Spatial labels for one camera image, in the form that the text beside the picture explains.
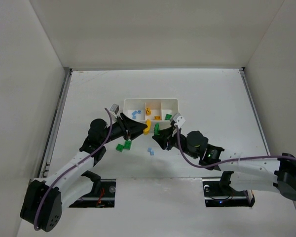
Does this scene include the green curved lego brick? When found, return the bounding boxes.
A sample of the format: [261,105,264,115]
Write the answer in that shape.
[124,140,132,150]
[116,144,124,152]

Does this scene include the yellow rounded lego brick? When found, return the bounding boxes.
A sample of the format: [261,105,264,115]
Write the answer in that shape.
[143,119,151,135]

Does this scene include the small green lego brick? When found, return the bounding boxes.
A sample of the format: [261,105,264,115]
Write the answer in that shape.
[165,114,172,120]

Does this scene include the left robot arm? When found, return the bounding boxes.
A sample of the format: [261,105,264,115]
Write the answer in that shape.
[20,112,151,233]

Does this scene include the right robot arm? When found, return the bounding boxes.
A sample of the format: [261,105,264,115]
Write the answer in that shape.
[152,127,296,201]

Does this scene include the white three-compartment tray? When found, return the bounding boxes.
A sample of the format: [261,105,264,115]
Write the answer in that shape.
[123,98,179,129]

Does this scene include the yellow face lego brick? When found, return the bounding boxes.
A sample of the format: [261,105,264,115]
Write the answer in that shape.
[145,107,151,116]

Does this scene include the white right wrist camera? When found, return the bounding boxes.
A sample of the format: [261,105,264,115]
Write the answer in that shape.
[170,113,186,128]

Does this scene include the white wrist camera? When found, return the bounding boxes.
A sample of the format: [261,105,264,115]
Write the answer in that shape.
[109,104,119,117]
[170,113,186,128]

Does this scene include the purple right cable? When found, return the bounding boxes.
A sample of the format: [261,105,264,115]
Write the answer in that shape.
[175,124,296,170]

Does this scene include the purple cable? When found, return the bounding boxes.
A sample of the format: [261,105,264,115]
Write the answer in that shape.
[175,124,296,170]
[33,107,113,232]

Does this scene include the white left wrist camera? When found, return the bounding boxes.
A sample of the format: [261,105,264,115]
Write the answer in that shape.
[109,104,119,117]

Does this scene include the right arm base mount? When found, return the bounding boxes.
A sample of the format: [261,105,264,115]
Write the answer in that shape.
[202,171,256,207]

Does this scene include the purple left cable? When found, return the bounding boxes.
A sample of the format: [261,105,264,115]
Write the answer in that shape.
[33,107,113,232]

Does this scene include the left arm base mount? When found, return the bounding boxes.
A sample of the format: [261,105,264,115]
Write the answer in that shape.
[69,171,116,208]

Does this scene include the left aluminium rail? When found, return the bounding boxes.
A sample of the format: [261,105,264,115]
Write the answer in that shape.
[27,67,72,186]

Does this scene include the aluminium rail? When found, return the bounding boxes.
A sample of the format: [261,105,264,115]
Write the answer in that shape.
[27,67,72,186]
[239,67,277,176]

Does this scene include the right aluminium rail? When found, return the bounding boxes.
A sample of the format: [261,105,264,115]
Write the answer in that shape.
[239,67,277,176]

